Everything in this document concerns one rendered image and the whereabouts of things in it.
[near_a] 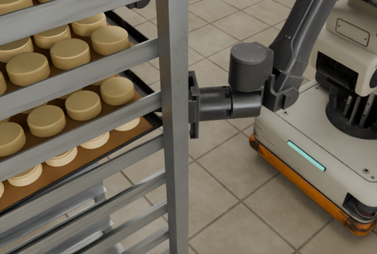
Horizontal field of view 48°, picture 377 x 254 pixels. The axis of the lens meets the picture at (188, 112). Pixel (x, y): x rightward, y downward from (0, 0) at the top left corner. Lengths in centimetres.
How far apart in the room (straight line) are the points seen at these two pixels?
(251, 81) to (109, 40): 23
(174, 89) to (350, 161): 118
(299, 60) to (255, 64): 11
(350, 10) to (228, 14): 174
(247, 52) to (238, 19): 236
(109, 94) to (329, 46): 96
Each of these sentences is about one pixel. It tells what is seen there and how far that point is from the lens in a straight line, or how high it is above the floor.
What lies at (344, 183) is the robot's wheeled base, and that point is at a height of 25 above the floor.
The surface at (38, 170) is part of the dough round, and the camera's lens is 64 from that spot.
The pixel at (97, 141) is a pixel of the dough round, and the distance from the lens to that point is 65.
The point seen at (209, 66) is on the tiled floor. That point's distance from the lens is 252.
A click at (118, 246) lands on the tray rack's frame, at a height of 15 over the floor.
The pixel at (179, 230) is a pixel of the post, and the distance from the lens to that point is 85.
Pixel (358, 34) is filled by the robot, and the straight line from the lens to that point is 142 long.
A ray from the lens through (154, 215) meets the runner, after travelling 81.
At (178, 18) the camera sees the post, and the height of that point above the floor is 119.
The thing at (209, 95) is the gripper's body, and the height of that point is 102.
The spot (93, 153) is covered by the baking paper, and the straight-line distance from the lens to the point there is 65.
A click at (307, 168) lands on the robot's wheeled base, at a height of 19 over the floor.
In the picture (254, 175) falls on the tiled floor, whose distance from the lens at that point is 192.
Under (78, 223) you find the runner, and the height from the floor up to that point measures 88.
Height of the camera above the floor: 145
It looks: 41 degrees down
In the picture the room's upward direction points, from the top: straight up
